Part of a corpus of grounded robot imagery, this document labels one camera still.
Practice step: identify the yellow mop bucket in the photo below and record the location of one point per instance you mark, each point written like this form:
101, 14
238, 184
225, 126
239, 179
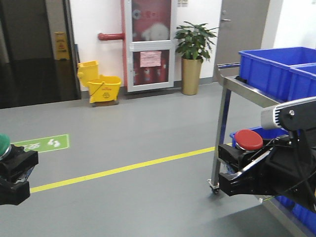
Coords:
101, 88

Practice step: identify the fire hose cabinet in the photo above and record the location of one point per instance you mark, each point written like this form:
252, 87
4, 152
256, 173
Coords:
149, 44

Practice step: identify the green mushroom push button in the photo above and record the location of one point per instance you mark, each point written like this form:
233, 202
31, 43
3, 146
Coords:
5, 145

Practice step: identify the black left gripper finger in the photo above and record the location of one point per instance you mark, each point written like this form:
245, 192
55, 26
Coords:
16, 165
13, 193

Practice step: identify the potted plant in gold pot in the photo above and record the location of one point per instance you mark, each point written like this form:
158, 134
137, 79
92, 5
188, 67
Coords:
194, 45

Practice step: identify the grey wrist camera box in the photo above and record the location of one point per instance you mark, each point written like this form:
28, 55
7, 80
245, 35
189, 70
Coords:
292, 115

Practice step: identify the yellow wet floor sign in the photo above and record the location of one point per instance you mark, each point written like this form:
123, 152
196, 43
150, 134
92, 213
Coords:
61, 46

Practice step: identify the red mushroom push button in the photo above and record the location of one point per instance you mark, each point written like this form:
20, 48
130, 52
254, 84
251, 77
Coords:
248, 139

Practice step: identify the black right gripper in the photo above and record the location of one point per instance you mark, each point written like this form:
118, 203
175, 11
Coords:
288, 170

